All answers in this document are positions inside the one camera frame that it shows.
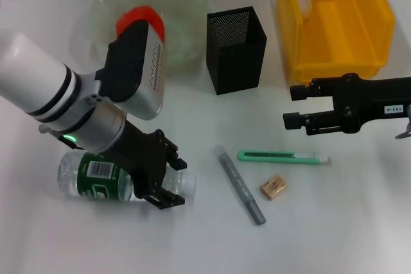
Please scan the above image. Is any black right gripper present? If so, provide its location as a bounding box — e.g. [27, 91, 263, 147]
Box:
[282, 73, 411, 136]

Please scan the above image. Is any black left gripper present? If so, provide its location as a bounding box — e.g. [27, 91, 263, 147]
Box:
[102, 119, 189, 212]

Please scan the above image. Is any green glass fruit plate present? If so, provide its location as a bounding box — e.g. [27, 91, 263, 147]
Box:
[70, 0, 208, 76]

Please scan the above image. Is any grey marker pen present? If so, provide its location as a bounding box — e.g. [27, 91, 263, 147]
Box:
[210, 144, 267, 226]

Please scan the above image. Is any white paper ball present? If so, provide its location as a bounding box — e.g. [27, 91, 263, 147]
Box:
[297, 0, 313, 20]

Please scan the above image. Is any green label water bottle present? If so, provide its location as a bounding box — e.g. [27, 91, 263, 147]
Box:
[57, 151, 197, 203]

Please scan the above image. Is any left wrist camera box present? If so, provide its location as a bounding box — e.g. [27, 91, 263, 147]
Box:
[94, 19, 166, 121]

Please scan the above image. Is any green utility knife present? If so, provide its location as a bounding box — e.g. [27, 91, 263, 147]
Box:
[237, 150, 331, 166]

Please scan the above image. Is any right wrist grey cable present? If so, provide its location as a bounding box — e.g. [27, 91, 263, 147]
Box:
[394, 105, 411, 140]

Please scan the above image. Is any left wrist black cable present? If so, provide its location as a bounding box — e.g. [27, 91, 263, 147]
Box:
[37, 123, 85, 152]

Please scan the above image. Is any black mesh pen holder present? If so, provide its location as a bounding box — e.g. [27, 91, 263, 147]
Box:
[205, 6, 268, 96]

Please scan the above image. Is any yellow plastic bin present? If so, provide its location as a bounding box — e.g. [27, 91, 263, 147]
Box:
[276, 0, 396, 84]

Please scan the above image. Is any tan eraser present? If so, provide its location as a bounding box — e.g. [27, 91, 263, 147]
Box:
[259, 173, 288, 203]

